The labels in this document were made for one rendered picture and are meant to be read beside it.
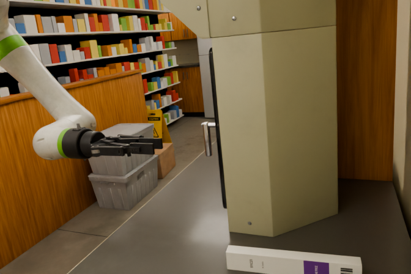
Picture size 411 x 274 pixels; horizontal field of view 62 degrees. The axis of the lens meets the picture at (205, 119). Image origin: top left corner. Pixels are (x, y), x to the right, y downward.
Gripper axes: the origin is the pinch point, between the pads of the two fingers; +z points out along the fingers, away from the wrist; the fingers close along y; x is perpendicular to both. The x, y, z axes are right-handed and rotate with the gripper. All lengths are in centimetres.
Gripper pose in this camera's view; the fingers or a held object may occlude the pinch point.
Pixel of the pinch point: (147, 145)
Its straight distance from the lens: 95.1
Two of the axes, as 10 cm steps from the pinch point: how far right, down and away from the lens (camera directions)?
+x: 0.9, 9.7, 2.3
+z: 9.2, 0.0, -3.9
